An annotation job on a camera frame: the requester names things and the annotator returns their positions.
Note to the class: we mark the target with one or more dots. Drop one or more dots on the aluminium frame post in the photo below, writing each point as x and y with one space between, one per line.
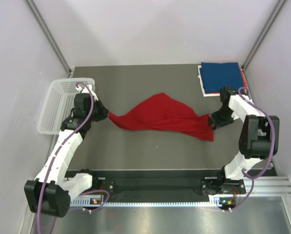
49 36
279 6

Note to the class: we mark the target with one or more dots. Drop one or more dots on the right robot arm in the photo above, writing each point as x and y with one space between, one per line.
258 138

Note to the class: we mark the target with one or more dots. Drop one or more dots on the folded orange t-shirt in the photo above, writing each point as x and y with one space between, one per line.
243 78

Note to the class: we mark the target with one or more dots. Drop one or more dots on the left aluminium frame post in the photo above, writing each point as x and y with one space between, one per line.
49 36

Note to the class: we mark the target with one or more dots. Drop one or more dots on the red t-shirt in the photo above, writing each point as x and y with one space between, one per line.
163 113

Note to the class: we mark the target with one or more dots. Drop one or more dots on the right aluminium frame post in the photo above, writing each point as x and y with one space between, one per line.
279 6

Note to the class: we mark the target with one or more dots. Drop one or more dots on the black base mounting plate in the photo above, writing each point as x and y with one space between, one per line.
209 182

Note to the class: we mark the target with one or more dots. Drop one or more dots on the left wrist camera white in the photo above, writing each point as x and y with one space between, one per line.
86 89

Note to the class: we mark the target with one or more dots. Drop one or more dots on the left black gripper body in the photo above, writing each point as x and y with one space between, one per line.
98 113

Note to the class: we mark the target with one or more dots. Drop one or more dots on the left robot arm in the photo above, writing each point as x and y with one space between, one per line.
50 193

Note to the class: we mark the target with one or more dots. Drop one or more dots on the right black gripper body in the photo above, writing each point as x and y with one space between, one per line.
222 117

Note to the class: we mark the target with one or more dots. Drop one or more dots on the folded blue t-shirt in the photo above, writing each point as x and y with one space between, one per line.
220 74

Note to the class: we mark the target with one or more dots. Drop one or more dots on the folded white t-shirt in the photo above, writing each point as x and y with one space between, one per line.
202 90

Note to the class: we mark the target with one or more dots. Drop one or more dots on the white plastic basket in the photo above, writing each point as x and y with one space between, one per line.
58 104

